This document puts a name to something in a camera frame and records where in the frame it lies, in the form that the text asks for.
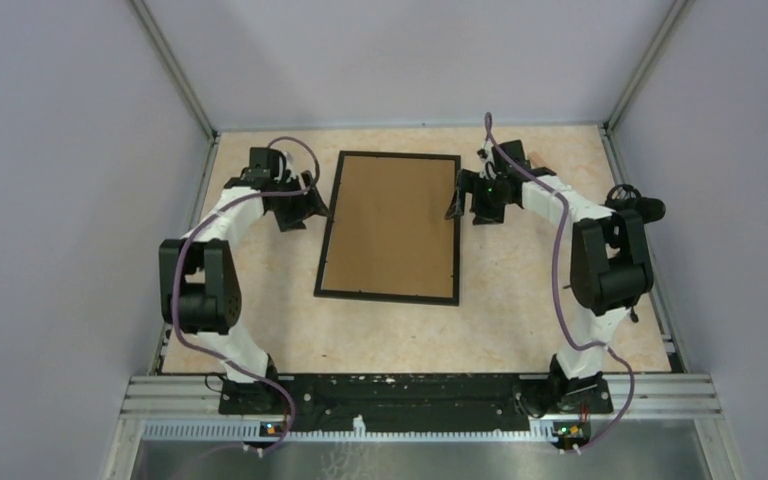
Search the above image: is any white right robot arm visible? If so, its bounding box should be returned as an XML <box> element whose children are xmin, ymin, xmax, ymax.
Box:
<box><xmin>446</xmin><ymin>140</ymin><xmax>666</xmax><ymax>417</ymax></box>

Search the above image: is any brown backing board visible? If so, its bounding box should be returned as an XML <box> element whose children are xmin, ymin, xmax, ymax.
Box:
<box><xmin>321</xmin><ymin>156</ymin><xmax>457</xmax><ymax>299</ymax></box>

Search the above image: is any black microphone on tripod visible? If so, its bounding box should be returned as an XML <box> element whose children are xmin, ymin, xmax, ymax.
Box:
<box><xmin>604</xmin><ymin>183</ymin><xmax>666</xmax><ymax>323</ymax></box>

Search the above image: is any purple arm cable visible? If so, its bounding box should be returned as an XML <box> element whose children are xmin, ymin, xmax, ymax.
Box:
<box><xmin>483</xmin><ymin>111</ymin><xmax>637</xmax><ymax>455</ymax></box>
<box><xmin>168</xmin><ymin>136</ymin><xmax>322</xmax><ymax>458</ymax></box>

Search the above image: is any wooden block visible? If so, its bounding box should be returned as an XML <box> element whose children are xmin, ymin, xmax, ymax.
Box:
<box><xmin>529</xmin><ymin>152</ymin><xmax>547</xmax><ymax>168</ymax></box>

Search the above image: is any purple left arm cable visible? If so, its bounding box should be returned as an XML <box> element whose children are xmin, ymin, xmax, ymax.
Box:
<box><xmin>168</xmin><ymin>136</ymin><xmax>322</xmax><ymax>458</ymax></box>

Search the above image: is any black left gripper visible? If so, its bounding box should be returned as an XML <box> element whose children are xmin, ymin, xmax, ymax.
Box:
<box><xmin>270</xmin><ymin>170</ymin><xmax>332</xmax><ymax>232</ymax></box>

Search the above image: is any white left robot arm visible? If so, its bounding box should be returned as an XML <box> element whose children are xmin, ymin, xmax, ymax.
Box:
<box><xmin>158</xmin><ymin>145</ymin><xmax>328</xmax><ymax>415</ymax></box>

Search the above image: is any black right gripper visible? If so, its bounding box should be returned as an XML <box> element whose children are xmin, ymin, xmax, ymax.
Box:
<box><xmin>445</xmin><ymin>170</ymin><xmax>512</xmax><ymax>227</ymax></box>

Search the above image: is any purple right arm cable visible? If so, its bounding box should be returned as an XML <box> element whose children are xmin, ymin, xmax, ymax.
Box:
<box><xmin>483</xmin><ymin>111</ymin><xmax>637</xmax><ymax>455</ymax></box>

